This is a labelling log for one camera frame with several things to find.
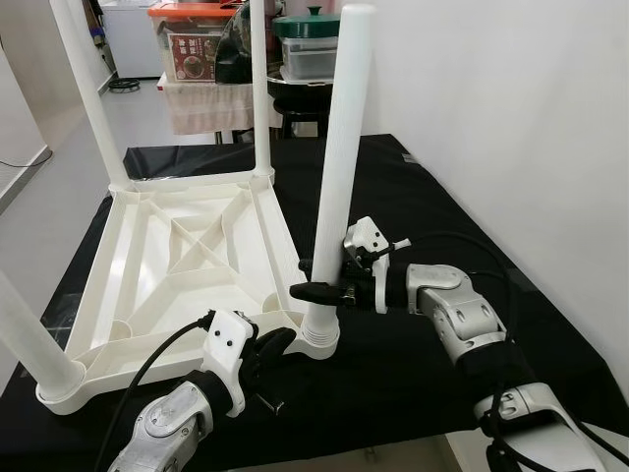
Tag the black stool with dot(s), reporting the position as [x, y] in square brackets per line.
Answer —
[300, 113]

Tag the black tablecloth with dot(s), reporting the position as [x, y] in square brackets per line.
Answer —
[413, 197]

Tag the orange lid storage box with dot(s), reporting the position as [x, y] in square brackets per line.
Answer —
[192, 49]

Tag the beige striped cloth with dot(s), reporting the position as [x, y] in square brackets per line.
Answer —
[206, 108]

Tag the white chest freezer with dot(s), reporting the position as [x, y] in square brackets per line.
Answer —
[133, 39]

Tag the green lid clear container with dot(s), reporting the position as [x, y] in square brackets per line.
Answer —
[305, 49]

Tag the white plastic table leg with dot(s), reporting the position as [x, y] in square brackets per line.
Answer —
[260, 98]
[88, 98]
[344, 147]
[34, 344]

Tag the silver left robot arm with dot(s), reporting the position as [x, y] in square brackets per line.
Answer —
[172, 428]

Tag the black bag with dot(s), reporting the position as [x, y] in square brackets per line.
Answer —
[234, 54]

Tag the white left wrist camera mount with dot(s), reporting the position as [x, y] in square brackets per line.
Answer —
[228, 344]

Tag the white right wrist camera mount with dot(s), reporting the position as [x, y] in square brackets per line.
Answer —
[366, 238]

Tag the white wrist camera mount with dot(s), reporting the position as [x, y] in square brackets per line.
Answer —
[366, 238]
[228, 344]

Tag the white plastic children table top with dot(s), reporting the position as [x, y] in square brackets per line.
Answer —
[147, 275]

